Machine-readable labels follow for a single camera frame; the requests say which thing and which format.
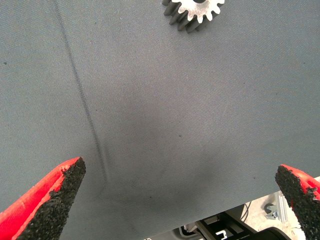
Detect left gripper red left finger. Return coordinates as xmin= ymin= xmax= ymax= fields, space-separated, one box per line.
xmin=0 ymin=156 xmax=87 ymax=240

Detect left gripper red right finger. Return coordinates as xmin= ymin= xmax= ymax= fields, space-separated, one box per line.
xmin=274 ymin=164 xmax=320 ymax=240

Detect small steel planetary gear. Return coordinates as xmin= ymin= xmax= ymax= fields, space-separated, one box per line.
xmin=161 ymin=0 xmax=226 ymax=34

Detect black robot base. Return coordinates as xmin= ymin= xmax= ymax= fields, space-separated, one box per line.
xmin=146 ymin=209 xmax=307 ymax=240

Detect dark grey table cloth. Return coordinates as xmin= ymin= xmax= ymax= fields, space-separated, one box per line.
xmin=0 ymin=0 xmax=320 ymax=240

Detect aluminium frame profile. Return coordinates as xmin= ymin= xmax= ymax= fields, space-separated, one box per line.
xmin=274 ymin=192 xmax=290 ymax=224

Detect small metal bracket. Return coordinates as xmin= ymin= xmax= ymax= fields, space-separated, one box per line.
xmin=263 ymin=203 xmax=279 ymax=220

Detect thin black floor cable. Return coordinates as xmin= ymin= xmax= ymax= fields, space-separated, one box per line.
xmin=241 ymin=201 xmax=253 ymax=223

